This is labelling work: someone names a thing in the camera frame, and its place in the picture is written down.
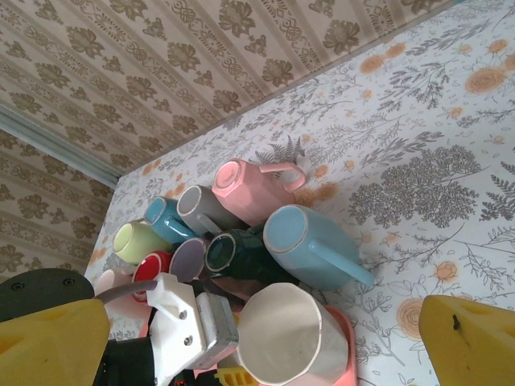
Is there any white faceted mug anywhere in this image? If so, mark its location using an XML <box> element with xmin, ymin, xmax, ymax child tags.
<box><xmin>235</xmin><ymin>283</ymin><xmax>349</xmax><ymax>385</ymax></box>

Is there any left arm purple-grey cable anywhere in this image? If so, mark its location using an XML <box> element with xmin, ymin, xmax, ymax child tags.
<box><xmin>94</xmin><ymin>280</ymin><xmax>162</xmax><ymax>302</ymax></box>

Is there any red mug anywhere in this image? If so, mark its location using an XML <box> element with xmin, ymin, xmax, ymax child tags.
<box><xmin>131</xmin><ymin>249</ymin><xmax>178</xmax><ymax>302</ymax></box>

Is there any salmon pink rubber mat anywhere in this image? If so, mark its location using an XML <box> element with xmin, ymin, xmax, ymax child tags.
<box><xmin>192</xmin><ymin>304</ymin><xmax>359</xmax><ymax>386</ymax></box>

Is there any light blue mug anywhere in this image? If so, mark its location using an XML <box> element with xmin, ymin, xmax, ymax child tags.
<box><xmin>263</xmin><ymin>204</ymin><xmax>375</xmax><ymax>291</ymax></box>

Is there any teal dotted mug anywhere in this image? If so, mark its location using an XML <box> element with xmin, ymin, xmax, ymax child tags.
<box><xmin>143</xmin><ymin>195</ymin><xmax>198</xmax><ymax>246</ymax></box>

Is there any pink faceted mug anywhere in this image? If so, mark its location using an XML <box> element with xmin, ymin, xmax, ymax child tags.
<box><xmin>212</xmin><ymin>158</ymin><xmax>307</xmax><ymax>226</ymax></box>

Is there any purple mug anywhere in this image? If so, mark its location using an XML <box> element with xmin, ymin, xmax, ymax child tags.
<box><xmin>169</xmin><ymin>236</ymin><xmax>208</xmax><ymax>282</ymax></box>

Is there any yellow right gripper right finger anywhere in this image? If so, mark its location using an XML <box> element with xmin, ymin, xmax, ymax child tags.
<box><xmin>418</xmin><ymin>295</ymin><xmax>515</xmax><ymax>386</ymax></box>

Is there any light green mug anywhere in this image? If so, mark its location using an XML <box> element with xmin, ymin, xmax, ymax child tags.
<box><xmin>112</xmin><ymin>220</ymin><xmax>174</xmax><ymax>265</ymax></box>

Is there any aluminium frame post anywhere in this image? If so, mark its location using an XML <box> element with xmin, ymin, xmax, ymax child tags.
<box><xmin>0</xmin><ymin>105</ymin><xmax>122</xmax><ymax>188</ymax></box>

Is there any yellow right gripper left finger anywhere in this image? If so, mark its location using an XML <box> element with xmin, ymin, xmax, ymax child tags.
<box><xmin>0</xmin><ymin>299</ymin><xmax>112</xmax><ymax>386</ymax></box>

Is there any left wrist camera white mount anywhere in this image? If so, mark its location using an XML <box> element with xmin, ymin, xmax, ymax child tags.
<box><xmin>145</xmin><ymin>273</ymin><xmax>239</xmax><ymax>375</ymax></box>

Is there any grey mug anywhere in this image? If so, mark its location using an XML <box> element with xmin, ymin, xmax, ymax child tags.
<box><xmin>176</xmin><ymin>185</ymin><xmax>245</xmax><ymax>238</ymax></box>

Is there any dark green mug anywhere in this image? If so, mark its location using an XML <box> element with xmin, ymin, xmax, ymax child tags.
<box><xmin>204</xmin><ymin>227</ymin><xmax>290</xmax><ymax>282</ymax></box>

